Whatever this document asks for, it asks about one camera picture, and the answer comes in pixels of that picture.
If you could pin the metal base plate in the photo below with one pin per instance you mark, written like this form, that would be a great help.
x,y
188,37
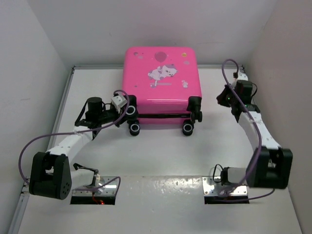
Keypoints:
x,y
213,189
104,186

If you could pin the pink suitcase with dark lining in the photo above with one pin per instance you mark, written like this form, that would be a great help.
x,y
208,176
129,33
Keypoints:
x,y
163,85

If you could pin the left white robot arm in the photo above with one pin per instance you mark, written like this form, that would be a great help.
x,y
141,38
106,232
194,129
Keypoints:
x,y
53,173

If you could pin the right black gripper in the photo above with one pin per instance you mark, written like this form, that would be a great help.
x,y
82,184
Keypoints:
x,y
220,97

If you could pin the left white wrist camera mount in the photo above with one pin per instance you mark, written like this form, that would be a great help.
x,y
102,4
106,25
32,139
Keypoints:
x,y
120,103

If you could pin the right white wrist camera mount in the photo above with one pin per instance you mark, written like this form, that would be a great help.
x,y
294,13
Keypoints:
x,y
238,75

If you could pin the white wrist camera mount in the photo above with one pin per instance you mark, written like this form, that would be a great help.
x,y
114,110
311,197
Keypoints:
x,y
238,75
120,103

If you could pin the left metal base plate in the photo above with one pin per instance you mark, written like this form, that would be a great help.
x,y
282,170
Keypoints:
x,y
104,186

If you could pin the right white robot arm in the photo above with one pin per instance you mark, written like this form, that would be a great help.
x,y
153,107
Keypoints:
x,y
270,165

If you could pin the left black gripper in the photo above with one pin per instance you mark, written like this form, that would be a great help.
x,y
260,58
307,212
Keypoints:
x,y
118,115

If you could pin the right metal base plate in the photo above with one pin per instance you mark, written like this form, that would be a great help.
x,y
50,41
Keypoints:
x,y
213,189

